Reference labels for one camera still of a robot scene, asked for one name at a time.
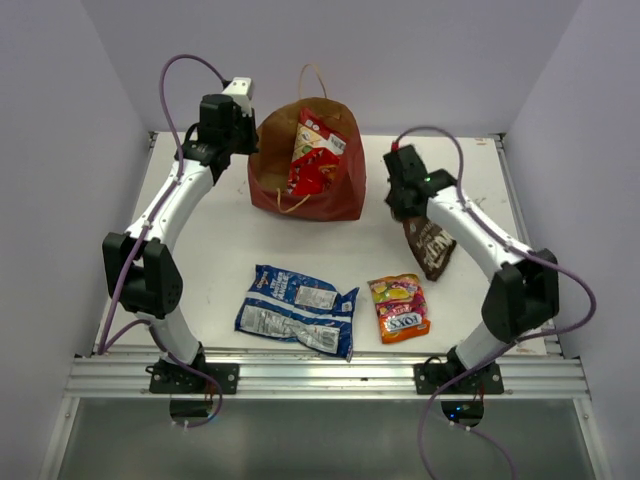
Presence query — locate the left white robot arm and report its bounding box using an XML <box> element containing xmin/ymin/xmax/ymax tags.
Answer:
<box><xmin>102</xmin><ymin>81</ymin><xmax>258</xmax><ymax>393</ymax></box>

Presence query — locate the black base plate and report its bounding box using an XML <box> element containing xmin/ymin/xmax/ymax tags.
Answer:
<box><xmin>413</xmin><ymin>355</ymin><xmax>505</xmax><ymax>395</ymax></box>
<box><xmin>145</xmin><ymin>354</ymin><xmax>240</xmax><ymax>394</ymax></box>

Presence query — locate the red white chips bag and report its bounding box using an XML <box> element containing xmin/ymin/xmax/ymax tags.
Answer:
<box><xmin>292</xmin><ymin>107</ymin><xmax>347</xmax><ymax>161</ymax></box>

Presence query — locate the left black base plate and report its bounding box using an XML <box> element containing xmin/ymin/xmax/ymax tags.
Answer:
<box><xmin>145</xmin><ymin>354</ymin><xmax>240</xmax><ymax>394</ymax></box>

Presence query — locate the orange Fox's candy bag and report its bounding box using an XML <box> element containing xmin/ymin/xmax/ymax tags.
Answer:
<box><xmin>368</xmin><ymin>274</ymin><xmax>431</xmax><ymax>344</ymax></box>

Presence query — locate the aluminium front rail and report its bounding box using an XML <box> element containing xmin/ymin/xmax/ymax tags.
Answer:
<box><xmin>64</xmin><ymin>347</ymin><xmax>590</xmax><ymax>400</ymax></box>

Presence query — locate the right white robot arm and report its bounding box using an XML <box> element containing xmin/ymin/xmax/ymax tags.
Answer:
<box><xmin>384</xmin><ymin>144</ymin><xmax>559</xmax><ymax>393</ymax></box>

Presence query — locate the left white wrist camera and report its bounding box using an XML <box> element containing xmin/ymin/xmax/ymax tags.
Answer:
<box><xmin>222</xmin><ymin>77</ymin><xmax>254</xmax><ymax>117</ymax></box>

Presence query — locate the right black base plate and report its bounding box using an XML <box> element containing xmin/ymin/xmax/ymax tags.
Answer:
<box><xmin>413</xmin><ymin>355</ymin><xmax>505</xmax><ymax>395</ymax></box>

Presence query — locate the brown kettle chips bag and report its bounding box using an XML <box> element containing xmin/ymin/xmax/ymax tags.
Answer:
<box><xmin>385</xmin><ymin>192</ymin><xmax>457</xmax><ymax>282</ymax></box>

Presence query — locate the blue white snack bag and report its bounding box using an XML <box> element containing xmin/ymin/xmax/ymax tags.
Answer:
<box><xmin>234</xmin><ymin>265</ymin><xmax>359</xmax><ymax>361</ymax></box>

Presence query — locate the red paper bag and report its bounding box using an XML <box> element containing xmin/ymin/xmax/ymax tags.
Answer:
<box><xmin>246</xmin><ymin>63</ymin><xmax>367</xmax><ymax>222</ymax></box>

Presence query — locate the red assorted candy bag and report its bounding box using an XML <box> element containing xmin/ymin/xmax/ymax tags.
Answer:
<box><xmin>287</xmin><ymin>148</ymin><xmax>340</xmax><ymax>196</ymax></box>

